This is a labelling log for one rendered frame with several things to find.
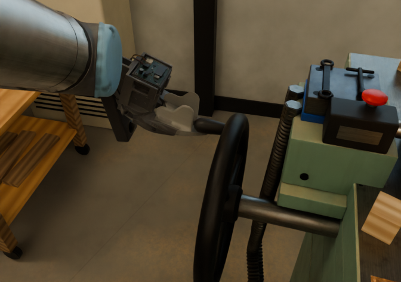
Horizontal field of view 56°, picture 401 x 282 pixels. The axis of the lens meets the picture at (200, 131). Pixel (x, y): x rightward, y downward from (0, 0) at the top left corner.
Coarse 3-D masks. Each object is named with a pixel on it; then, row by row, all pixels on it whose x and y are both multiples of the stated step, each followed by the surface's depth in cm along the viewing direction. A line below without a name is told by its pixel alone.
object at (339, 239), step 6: (342, 222) 54; (342, 228) 53; (342, 234) 52; (336, 240) 56; (342, 240) 52; (336, 246) 55; (342, 246) 51; (336, 252) 54; (342, 252) 50; (336, 258) 53; (342, 258) 50; (336, 264) 53; (342, 264) 49; (336, 270) 52; (342, 270) 49; (336, 276) 51; (342, 276) 48
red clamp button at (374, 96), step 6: (366, 90) 46; (372, 90) 46; (378, 90) 46; (366, 96) 46; (372, 96) 45; (378, 96) 45; (384, 96) 46; (366, 102) 46; (372, 102) 45; (378, 102) 45; (384, 102) 45
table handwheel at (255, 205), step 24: (240, 120) 55; (240, 144) 67; (216, 168) 48; (240, 168) 71; (216, 192) 46; (240, 192) 59; (216, 216) 46; (240, 216) 59; (264, 216) 57; (288, 216) 57; (312, 216) 56; (216, 240) 47; (216, 264) 61
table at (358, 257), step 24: (384, 72) 72; (288, 192) 54; (312, 192) 54; (360, 192) 50; (384, 192) 50; (336, 216) 54; (360, 216) 47; (360, 240) 45; (360, 264) 42; (384, 264) 42
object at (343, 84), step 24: (312, 72) 54; (336, 72) 54; (312, 96) 50; (336, 96) 50; (312, 120) 52; (336, 120) 46; (360, 120) 45; (384, 120) 45; (336, 144) 48; (360, 144) 47; (384, 144) 46
